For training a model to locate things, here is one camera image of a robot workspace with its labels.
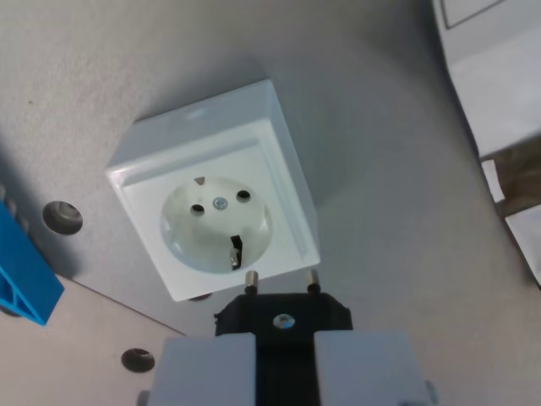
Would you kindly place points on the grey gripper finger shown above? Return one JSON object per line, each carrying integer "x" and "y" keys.
{"x": 363, "y": 372}
{"x": 207, "y": 372}

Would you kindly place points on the black two-pin power plug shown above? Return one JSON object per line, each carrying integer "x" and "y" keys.
{"x": 285, "y": 347}

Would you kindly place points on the blue ribbed plastic part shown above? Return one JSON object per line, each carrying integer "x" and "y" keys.
{"x": 21, "y": 275}

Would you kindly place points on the white and brown tobacco pouch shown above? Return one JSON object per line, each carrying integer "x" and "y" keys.
{"x": 494, "y": 76}

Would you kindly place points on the white wall socket box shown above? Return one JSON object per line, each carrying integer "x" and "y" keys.
{"x": 220, "y": 152}

